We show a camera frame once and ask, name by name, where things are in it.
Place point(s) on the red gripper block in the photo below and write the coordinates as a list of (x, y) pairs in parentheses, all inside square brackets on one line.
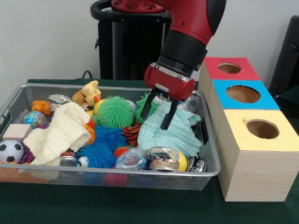
[(168, 81)]

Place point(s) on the green furry monster toy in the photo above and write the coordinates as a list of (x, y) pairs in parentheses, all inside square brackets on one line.
[(139, 109)]

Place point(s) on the mint green muslin cloth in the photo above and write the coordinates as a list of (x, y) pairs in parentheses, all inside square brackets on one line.
[(177, 137)]

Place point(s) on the cream muslin cloth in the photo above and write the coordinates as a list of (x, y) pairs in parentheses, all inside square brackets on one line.
[(60, 133)]

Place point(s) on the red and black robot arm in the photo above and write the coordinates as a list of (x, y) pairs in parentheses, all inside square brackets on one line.
[(191, 28)]

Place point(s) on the clear mesh bin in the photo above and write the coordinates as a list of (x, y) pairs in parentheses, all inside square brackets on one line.
[(163, 181)]

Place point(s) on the wooden box with three holes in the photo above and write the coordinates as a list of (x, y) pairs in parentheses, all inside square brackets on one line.
[(257, 172)]

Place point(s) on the orange tiger striped ball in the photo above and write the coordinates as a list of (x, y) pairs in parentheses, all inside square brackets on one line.
[(132, 134)]

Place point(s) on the green spiky rubber ball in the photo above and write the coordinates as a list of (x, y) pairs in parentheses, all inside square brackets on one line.
[(115, 112)]

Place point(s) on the yellow plush animal toy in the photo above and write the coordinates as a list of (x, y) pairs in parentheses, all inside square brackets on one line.
[(89, 94)]

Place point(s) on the small orange basketball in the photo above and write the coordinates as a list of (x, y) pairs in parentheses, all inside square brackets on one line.
[(91, 135)]

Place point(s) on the blue furry monster toy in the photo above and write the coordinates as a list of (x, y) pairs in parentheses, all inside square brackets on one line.
[(100, 156)]

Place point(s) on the dark green table cloth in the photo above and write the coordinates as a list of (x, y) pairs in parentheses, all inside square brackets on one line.
[(140, 205)]

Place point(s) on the black upright panel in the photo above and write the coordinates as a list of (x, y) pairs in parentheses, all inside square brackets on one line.
[(287, 60)]

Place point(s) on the small black white soccer ball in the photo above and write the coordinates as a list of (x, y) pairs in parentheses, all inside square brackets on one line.
[(10, 150)]

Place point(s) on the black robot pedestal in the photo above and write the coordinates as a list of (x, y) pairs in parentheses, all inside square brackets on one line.
[(126, 46)]

